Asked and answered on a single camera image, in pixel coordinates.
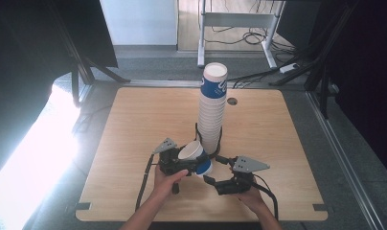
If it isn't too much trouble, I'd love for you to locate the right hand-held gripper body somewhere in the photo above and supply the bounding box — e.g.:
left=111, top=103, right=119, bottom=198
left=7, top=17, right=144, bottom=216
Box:
left=215, top=155, right=271, bottom=196

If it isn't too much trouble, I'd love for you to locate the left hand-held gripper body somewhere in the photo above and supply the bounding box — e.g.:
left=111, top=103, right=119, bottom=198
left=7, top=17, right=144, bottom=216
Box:
left=152, top=137, right=184, bottom=196

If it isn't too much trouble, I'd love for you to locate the single blue and white cup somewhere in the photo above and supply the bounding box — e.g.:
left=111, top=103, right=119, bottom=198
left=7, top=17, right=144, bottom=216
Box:
left=177, top=140, right=214, bottom=178

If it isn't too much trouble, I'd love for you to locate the black wire cup holder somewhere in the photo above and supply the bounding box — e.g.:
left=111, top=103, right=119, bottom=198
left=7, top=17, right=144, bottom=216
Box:
left=192, top=122, right=223, bottom=161

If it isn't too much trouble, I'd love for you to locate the stack of white paper cups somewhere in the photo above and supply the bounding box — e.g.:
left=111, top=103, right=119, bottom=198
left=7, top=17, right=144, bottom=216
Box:
left=196, top=61, right=229, bottom=155

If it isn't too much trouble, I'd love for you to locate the person's right hand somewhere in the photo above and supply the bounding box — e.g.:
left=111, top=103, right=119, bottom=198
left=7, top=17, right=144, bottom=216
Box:
left=236, top=187, right=266, bottom=216

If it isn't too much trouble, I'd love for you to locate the person's left hand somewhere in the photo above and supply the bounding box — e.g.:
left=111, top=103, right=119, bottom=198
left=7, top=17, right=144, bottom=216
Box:
left=150, top=164, right=190, bottom=206

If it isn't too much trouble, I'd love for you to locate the white power strip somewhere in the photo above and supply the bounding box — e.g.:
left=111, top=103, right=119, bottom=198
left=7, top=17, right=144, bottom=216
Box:
left=279, top=62, right=300, bottom=75

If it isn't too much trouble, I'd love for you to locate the black metal stand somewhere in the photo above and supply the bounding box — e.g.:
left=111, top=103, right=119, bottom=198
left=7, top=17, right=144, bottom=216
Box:
left=270, top=0, right=359, bottom=120

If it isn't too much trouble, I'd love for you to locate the black tripod stand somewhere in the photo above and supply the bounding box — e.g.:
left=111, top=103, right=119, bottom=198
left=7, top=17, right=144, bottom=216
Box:
left=50, top=0, right=132, bottom=108

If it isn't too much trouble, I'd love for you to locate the white partition panel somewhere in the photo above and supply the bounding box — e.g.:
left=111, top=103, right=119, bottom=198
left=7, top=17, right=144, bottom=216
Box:
left=99, top=0, right=179, bottom=47

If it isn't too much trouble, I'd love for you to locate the dark curtain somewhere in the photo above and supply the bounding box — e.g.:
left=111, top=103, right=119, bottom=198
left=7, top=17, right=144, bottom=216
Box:
left=319, top=0, right=387, bottom=181
left=0, top=0, right=75, bottom=185

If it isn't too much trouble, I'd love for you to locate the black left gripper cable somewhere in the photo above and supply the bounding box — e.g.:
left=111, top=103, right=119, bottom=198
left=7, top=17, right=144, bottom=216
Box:
left=135, top=154, right=156, bottom=213

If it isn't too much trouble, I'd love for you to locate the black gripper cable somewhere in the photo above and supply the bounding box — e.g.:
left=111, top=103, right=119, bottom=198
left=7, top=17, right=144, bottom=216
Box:
left=135, top=154, right=156, bottom=213
left=252, top=173, right=280, bottom=221

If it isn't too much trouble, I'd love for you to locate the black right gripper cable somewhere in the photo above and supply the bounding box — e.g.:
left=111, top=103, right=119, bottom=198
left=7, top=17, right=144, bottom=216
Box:
left=252, top=173, right=280, bottom=221

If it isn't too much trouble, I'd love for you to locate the black power strip cable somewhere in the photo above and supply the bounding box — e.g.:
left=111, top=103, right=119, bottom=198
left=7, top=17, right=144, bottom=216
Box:
left=228, top=68, right=283, bottom=90

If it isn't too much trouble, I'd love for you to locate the metal floor rail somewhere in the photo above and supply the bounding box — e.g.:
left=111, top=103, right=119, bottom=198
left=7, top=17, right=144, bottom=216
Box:
left=305, top=90, right=386, bottom=230

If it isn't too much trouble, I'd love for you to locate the tangle of black floor cables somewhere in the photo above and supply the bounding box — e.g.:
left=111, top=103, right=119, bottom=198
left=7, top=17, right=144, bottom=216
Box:
left=203, top=24, right=299, bottom=56

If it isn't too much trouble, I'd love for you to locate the white metal desk frame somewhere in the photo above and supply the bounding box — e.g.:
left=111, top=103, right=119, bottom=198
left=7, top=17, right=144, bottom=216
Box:
left=196, top=0, right=285, bottom=70

